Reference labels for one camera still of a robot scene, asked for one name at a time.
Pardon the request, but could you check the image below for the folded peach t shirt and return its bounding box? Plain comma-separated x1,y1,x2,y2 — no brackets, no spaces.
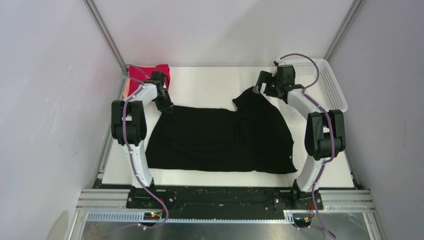
122,78,131,99

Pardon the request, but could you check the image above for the aluminium frame post right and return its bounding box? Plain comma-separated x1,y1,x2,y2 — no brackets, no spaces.
324,0,365,62

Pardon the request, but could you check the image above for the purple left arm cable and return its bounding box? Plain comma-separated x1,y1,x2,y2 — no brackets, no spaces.
121,63,170,231

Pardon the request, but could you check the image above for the folded red t shirt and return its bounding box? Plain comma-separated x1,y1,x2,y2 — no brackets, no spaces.
128,64,171,96

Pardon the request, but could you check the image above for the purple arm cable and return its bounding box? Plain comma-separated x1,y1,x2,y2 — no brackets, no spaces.
274,52,337,239
121,63,170,231

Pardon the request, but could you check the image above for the black t shirt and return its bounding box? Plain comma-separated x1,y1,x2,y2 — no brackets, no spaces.
145,88,297,175

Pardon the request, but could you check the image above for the aluminium frame post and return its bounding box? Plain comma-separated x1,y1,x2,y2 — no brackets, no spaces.
83,0,127,72
324,0,365,62

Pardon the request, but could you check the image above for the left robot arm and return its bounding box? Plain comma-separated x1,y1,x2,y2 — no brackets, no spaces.
111,71,174,208

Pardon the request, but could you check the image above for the aluminium frame post left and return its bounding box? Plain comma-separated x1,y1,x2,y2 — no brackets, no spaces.
83,0,127,72

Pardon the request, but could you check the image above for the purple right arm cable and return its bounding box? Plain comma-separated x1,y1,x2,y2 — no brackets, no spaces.
274,52,337,239

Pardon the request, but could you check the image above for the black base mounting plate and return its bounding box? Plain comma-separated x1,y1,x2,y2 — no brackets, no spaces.
126,185,324,221

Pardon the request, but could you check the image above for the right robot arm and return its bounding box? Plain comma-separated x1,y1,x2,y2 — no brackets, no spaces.
253,65,346,209

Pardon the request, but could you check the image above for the white plastic basket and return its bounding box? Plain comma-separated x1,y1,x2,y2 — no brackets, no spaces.
284,58,348,113

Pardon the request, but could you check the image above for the aluminium front rail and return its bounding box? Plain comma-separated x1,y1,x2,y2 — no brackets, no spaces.
67,186,385,240

